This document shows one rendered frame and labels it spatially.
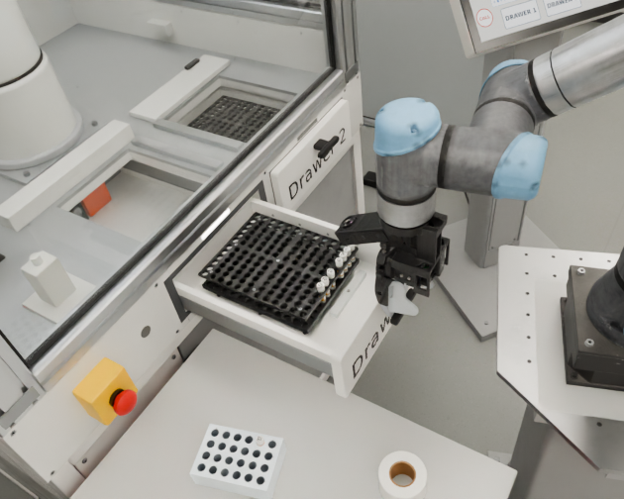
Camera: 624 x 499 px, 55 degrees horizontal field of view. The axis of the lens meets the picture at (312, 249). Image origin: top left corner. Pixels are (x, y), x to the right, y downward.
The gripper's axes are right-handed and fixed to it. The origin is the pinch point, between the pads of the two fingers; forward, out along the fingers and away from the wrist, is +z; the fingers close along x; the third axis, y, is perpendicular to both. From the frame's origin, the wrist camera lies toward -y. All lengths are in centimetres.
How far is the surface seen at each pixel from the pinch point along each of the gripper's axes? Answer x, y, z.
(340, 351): -13.2, -2.0, -2.0
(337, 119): 41, -33, 0
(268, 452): -26.6, -8.1, 11.3
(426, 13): 158, -63, 32
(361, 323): -7.3, -1.8, -2.0
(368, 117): 158, -91, 86
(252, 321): -12.6, -19.0, 1.5
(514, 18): 79, -8, -9
